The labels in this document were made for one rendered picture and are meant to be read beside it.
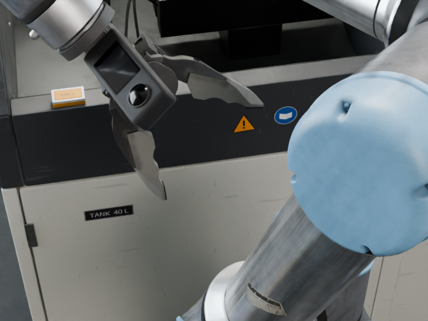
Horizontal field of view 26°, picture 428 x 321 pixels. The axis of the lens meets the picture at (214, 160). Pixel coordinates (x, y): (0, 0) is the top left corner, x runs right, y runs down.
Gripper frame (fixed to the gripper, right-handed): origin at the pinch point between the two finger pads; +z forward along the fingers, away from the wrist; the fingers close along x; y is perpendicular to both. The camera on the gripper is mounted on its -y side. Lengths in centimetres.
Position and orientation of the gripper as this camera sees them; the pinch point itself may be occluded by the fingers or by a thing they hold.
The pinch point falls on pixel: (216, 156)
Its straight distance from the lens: 101.3
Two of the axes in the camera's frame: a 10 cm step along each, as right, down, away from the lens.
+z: 6.8, 6.3, 3.8
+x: -7.2, 6.8, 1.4
